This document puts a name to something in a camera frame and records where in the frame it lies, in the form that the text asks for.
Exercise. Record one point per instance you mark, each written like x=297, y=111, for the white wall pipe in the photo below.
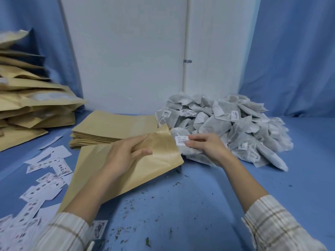
x=186, y=31

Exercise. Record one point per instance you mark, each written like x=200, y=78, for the person's left forearm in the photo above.
x=76, y=211

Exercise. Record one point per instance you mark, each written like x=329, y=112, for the person's left hand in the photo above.
x=120, y=156

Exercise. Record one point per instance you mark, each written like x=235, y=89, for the kraft pouch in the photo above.
x=162, y=151

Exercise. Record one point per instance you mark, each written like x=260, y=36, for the blue table cover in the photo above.
x=301, y=180

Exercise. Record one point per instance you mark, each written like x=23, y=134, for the white paper labels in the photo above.
x=44, y=190

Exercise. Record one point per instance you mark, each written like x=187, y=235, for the blue curtain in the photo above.
x=293, y=49
x=26, y=13

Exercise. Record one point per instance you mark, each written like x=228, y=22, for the stack of kraft pouches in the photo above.
x=112, y=125

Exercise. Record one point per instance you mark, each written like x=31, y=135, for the person's right hand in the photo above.
x=212, y=148

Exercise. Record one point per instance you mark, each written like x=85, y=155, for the pile of white tea bags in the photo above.
x=248, y=122

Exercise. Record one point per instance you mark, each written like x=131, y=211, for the pile of kraft pouches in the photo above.
x=26, y=101

